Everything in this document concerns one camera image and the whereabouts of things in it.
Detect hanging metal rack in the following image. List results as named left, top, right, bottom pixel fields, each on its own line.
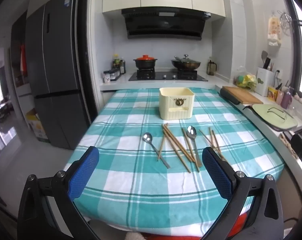
left=278, top=10, right=293, bottom=36

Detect white kitchen tool holder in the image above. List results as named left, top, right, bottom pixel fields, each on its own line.
left=256, top=67, right=274, bottom=97

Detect wooden cutting board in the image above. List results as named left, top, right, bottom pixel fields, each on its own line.
left=220, top=86, right=263, bottom=105

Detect hanging floral towel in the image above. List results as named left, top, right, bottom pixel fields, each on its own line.
left=268, top=16, right=282, bottom=47

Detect small steel spoon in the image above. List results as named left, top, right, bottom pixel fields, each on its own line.
left=142, top=132, right=171, bottom=169

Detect large steel spoon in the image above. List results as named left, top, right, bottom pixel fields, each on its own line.
left=186, top=125, right=203, bottom=168

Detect bag of colourful sponges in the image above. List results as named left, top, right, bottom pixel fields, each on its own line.
left=233, top=66, right=257, bottom=90

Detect wok with glass lid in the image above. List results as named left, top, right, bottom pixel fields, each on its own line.
left=171, top=54, right=202, bottom=71

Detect teal checked tablecloth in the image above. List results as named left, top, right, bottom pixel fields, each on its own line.
left=62, top=87, right=285, bottom=233

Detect black pot with red lid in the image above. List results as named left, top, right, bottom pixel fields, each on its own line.
left=133, top=54, right=158, bottom=70

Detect red stool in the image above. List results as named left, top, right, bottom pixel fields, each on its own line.
left=229, top=211, right=256, bottom=240

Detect black gas stove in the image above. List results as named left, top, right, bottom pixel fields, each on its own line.
left=128, top=70, right=208, bottom=82

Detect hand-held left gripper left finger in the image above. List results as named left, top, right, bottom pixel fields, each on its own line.
left=17, top=146, right=101, bottom=240

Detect black range hood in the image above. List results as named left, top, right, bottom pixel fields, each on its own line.
left=121, top=8, right=212, bottom=40

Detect purple bottle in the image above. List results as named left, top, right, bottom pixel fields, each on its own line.
left=281, top=87, right=293, bottom=109

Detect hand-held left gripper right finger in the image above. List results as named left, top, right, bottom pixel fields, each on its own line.
left=201, top=147, right=284, bottom=240

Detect brown plastic pitcher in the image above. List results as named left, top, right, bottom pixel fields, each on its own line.
left=207, top=59, right=217, bottom=76

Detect grey refrigerator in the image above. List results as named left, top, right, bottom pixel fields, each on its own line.
left=25, top=0, right=91, bottom=150

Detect cream utensil holder box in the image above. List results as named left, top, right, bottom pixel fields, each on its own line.
left=159, top=87, right=194, bottom=120

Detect cardboard box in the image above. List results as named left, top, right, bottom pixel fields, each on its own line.
left=25, top=109, right=51, bottom=143

